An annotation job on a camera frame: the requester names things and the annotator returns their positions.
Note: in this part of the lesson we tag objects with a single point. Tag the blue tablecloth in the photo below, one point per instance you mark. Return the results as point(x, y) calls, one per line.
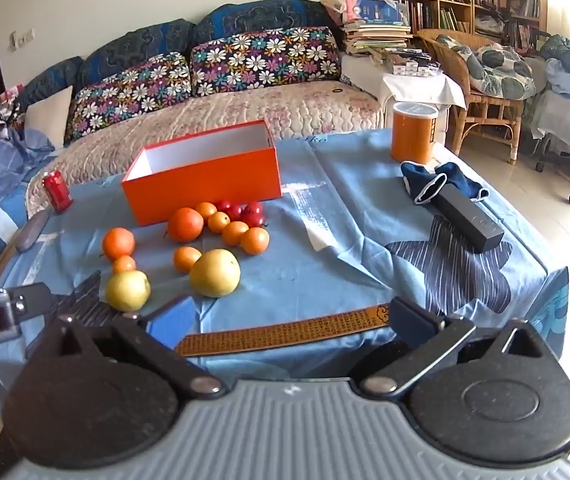
point(355, 200)

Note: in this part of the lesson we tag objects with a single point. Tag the stack of books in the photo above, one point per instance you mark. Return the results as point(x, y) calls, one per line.
point(375, 30)

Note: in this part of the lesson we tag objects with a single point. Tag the white side table cloth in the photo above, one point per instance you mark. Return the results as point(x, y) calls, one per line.
point(425, 90)

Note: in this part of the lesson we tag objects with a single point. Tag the small orange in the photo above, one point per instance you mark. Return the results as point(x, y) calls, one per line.
point(124, 265)
point(218, 222)
point(255, 241)
point(235, 233)
point(205, 210)
point(187, 259)

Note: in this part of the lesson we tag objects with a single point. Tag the wicker chair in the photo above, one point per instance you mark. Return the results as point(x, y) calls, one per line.
point(485, 115)

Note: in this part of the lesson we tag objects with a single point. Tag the pink quilted sofa cover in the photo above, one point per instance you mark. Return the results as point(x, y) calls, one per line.
point(205, 115)

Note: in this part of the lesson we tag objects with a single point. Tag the blue crumpled sheet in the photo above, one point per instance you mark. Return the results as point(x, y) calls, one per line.
point(0, 180)

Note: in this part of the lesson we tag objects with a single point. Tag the blue patterned back cushion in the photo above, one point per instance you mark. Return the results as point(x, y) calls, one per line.
point(50, 80)
point(265, 15)
point(135, 42)

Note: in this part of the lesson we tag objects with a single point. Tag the small yellow pear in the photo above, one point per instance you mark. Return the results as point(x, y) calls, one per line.
point(127, 290)

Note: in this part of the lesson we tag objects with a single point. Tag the black rectangular box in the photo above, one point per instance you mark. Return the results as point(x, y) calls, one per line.
point(470, 220)

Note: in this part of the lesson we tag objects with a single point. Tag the dark blue cloth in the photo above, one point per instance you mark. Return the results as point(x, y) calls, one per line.
point(417, 177)

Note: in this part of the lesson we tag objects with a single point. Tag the medium orange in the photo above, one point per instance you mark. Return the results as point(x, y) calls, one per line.
point(119, 243)

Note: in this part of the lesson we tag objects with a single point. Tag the large orange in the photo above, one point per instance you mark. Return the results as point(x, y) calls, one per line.
point(185, 223)

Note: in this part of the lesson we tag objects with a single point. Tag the white covered cot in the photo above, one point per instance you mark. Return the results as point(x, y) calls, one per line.
point(560, 120)

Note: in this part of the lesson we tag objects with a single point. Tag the patterned crumpled cloth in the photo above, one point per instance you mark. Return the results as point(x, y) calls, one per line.
point(5, 110)

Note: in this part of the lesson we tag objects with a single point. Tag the red soda can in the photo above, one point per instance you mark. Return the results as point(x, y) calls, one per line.
point(57, 192)

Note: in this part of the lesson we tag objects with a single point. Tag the yellow lemon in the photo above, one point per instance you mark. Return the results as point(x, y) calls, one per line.
point(215, 272)

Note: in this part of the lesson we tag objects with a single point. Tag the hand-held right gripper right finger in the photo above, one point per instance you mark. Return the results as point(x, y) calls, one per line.
point(410, 317)

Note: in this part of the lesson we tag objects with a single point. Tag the spotted chair cushion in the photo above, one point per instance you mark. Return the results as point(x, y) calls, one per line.
point(500, 70)

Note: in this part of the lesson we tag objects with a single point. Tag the brown woven belt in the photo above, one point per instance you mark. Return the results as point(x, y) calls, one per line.
point(285, 330)

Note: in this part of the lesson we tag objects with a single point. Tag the floral cushion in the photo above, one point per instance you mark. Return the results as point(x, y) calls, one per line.
point(130, 95)
point(265, 60)

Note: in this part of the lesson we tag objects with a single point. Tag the white pillow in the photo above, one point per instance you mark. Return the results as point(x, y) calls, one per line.
point(50, 115)

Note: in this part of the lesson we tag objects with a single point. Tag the orange cardboard box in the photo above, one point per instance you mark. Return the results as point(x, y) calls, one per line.
point(205, 185)

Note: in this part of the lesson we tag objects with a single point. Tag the white wall switch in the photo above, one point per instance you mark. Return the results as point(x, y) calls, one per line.
point(21, 40)

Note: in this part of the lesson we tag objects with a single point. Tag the orange cylindrical canister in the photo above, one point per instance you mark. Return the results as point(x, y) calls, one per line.
point(412, 132)

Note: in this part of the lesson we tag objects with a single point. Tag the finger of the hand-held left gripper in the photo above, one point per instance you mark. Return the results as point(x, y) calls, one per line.
point(97, 310)
point(82, 287)

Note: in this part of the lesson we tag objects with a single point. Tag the grey oval case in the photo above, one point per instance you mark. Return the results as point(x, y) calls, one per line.
point(32, 230)

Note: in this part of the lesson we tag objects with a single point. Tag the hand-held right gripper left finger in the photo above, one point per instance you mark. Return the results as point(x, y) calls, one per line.
point(170, 317)

